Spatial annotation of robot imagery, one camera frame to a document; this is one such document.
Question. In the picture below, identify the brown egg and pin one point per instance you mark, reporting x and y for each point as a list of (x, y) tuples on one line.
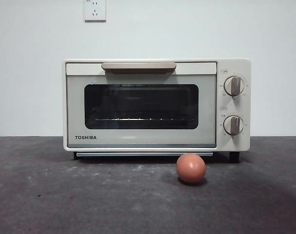
[(190, 168)]

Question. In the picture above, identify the silver crumb tray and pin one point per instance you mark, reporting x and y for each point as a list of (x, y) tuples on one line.
[(138, 154)]

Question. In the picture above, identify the black oven foot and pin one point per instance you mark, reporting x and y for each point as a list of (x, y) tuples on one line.
[(75, 156), (234, 157)]

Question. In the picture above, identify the small cream oven knob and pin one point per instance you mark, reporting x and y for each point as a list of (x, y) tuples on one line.
[(233, 125)]

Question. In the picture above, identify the large cream oven knob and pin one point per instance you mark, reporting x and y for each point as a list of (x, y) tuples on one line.
[(234, 86)]

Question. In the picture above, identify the cream toaster oven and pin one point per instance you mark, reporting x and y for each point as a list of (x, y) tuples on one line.
[(246, 146)]

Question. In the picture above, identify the white wall socket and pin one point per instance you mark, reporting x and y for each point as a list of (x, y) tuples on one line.
[(95, 11)]

